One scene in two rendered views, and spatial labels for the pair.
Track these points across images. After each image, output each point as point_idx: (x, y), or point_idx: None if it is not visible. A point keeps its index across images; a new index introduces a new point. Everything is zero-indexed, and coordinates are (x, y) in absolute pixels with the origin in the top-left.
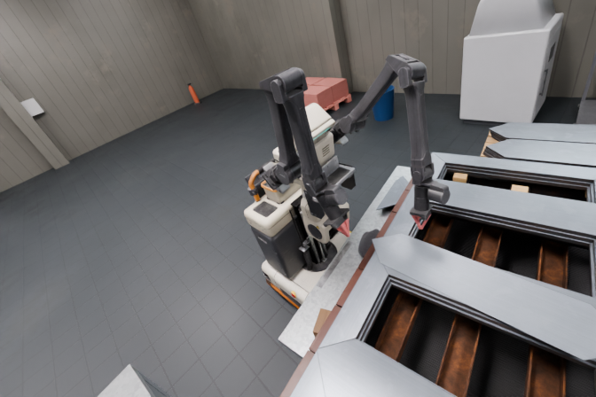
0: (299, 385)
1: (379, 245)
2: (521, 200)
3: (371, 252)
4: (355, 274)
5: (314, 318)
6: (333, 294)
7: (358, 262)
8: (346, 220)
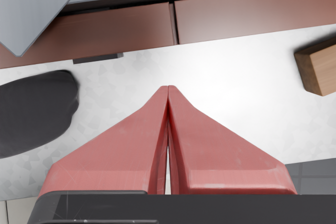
0: None
1: (33, 1)
2: None
3: (75, 41)
4: (211, 33)
5: (328, 103)
6: (239, 106)
7: (101, 107)
8: (118, 185)
